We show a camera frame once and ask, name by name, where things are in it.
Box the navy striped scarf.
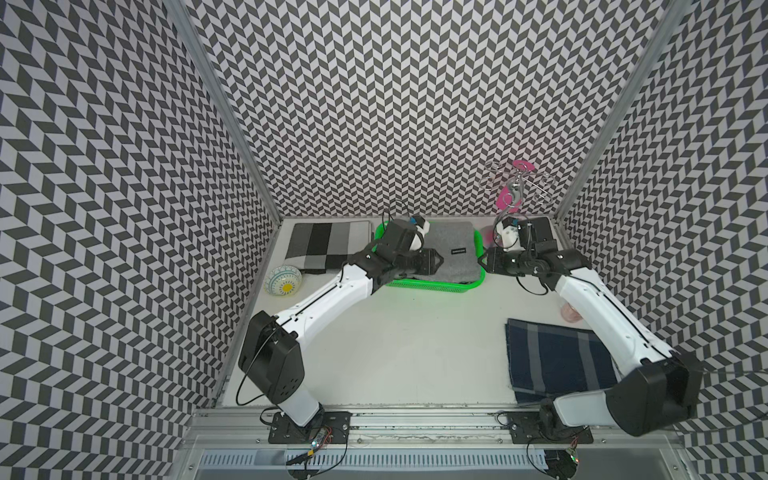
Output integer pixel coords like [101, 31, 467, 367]
[505, 318, 618, 404]

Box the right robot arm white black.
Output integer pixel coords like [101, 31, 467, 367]
[479, 218, 703, 441]

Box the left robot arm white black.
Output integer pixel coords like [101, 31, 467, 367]
[238, 215, 444, 427]

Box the black grey block scarf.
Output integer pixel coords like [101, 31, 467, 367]
[284, 220, 372, 275]

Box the pink plastic cup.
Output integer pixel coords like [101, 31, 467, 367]
[561, 303, 583, 323]

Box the patterned small bowl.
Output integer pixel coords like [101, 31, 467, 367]
[264, 265, 303, 297]

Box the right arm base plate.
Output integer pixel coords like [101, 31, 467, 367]
[506, 411, 594, 446]

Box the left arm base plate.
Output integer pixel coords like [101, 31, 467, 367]
[268, 410, 352, 446]

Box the aluminium front rail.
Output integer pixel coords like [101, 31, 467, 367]
[179, 407, 679, 452]

